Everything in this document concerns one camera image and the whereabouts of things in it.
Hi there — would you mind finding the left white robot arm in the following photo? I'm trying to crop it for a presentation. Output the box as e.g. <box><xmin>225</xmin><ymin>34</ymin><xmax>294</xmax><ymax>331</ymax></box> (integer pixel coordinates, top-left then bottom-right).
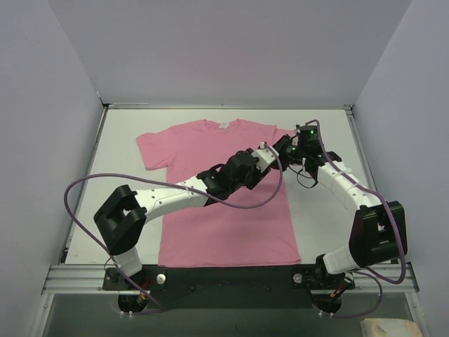
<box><xmin>93</xmin><ymin>135</ymin><xmax>290</xmax><ymax>289</ymax></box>

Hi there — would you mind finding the beige foam block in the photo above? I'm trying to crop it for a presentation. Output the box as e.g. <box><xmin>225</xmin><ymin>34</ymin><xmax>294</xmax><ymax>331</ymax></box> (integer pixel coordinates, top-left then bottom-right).
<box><xmin>361</xmin><ymin>318</ymin><xmax>422</xmax><ymax>337</ymax></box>

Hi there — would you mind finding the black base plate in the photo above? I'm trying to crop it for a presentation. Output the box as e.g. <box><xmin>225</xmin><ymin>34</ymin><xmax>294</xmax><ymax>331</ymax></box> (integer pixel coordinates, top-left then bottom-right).
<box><xmin>102</xmin><ymin>264</ymin><xmax>355</xmax><ymax>312</ymax></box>

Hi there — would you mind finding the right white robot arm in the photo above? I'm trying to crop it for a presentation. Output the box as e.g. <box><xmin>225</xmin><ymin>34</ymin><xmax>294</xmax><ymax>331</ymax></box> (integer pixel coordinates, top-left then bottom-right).
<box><xmin>274</xmin><ymin>120</ymin><xmax>408</xmax><ymax>284</ymax></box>

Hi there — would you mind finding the aluminium frame rail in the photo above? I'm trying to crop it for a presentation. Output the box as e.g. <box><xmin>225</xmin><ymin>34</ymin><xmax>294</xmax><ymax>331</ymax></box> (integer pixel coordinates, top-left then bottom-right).
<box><xmin>41</xmin><ymin>105</ymin><xmax>420</xmax><ymax>296</ymax></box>

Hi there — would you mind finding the pink t-shirt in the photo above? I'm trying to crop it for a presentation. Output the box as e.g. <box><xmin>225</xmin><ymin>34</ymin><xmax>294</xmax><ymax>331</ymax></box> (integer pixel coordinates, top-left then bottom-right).
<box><xmin>136</xmin><ymin>119</ymin><xmax>301</xmax><ymax>267</ymax></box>

